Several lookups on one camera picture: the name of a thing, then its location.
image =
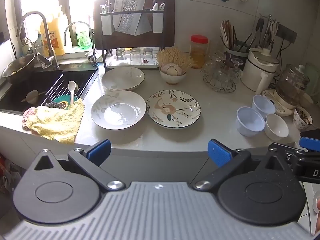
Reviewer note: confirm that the black sink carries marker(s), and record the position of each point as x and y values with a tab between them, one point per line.
20	85

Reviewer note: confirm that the red lid glass jar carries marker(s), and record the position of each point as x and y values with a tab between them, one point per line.
199	51

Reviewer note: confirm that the pink cloth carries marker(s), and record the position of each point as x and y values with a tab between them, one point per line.
26	120

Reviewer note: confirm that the clear drinking glass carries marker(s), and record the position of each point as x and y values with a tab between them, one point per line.
120	54
135	56
148	55

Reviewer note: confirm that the textured glass cutting board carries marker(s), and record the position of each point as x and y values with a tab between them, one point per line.
128	12

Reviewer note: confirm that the thin gooseneck faucet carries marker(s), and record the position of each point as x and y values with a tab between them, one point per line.
93	55

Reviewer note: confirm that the teal sponge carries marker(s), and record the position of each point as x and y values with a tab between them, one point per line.
62	101

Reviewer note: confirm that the white electric pot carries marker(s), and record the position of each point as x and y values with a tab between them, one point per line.
258	67

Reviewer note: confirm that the cream kettle base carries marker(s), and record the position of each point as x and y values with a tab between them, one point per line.
275	102

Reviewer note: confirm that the white drain tray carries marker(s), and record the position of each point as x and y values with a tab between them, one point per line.
112	63

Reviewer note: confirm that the metal spoons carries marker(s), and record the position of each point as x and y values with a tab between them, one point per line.
158	6

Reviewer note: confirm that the garlic bulb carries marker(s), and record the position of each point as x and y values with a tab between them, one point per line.
171	69

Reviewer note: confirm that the person's right hand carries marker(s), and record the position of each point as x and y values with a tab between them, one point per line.
318	205

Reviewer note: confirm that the black roll-up drain rack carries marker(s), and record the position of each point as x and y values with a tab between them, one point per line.
58	85

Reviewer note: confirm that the black wall hook rail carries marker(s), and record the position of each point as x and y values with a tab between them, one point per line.
287	31

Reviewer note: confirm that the grey cutting board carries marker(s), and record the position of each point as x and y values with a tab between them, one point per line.
143	27

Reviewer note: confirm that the patterned bowl with dark residue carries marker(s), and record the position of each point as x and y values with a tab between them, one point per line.
302	117

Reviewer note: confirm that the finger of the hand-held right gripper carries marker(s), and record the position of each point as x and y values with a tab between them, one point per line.
310	143
287	150

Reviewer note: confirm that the white bowl near front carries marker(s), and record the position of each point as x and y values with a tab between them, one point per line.
117	110

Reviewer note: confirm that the black dish rack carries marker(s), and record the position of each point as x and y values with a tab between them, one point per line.
102	55

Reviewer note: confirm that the green bottle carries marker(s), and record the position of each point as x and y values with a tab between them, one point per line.
83	37

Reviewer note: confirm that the glass kettle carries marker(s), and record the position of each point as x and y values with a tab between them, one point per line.
291	85

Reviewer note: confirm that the white bowl at back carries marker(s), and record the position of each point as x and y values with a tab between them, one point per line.
122	78

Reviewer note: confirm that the wooden ladle in sink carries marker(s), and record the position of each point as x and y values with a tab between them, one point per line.
31	97

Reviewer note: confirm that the mint green kettle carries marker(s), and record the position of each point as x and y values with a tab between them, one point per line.
313	80

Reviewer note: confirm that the cluster of glass cups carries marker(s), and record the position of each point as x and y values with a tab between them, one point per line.
221	67

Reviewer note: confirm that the white utensil cup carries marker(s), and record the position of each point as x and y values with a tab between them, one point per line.
158	22
106	25

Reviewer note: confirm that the cream ceramic bowl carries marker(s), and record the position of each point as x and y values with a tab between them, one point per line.
172	79

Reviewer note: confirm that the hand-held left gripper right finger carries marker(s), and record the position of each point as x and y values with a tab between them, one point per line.
220	152

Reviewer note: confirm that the orange detergent bottle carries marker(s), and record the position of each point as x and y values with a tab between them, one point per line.
53	40

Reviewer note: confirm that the white spoon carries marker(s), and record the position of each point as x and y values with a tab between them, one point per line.
71	90

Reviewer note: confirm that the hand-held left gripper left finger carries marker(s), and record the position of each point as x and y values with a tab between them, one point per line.
100	151

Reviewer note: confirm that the bundle of chopsticks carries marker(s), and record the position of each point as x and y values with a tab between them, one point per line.
227	33

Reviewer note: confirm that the floral plate blue rim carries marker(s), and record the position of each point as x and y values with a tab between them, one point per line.
173	108

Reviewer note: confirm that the chopstick holder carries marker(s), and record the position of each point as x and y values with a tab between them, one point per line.
237	51

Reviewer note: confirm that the steel bowl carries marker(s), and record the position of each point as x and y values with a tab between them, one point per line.
18	67

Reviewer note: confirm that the kitchen scissors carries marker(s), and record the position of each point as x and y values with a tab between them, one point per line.
273	28

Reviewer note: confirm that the tall steel faucet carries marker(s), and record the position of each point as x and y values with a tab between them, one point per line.
51	52

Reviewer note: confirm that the yellow dishcloth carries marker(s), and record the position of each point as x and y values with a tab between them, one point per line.
55	122

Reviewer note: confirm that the small white bowl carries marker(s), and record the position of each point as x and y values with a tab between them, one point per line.
250	121
276	127
263	105

